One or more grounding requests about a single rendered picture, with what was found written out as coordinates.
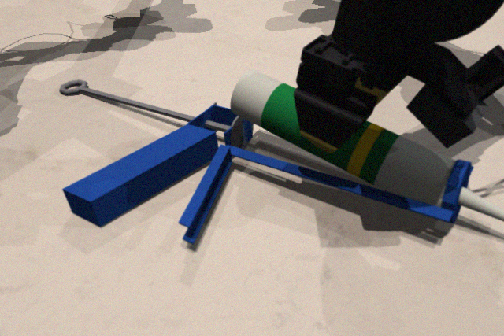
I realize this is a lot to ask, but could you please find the grey sealant cartridge with green label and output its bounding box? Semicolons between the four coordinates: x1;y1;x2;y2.
230;69;504;221

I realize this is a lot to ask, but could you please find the blue sealant gun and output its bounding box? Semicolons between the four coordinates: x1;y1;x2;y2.
59;79;474;245

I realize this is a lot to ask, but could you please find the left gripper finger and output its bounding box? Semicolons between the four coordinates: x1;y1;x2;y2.
355;77;395;107
300;130;337;153

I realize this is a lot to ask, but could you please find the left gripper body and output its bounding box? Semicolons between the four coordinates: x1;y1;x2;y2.
294;0;409;149

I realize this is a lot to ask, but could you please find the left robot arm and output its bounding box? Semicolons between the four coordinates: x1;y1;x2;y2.
385;0;504;148

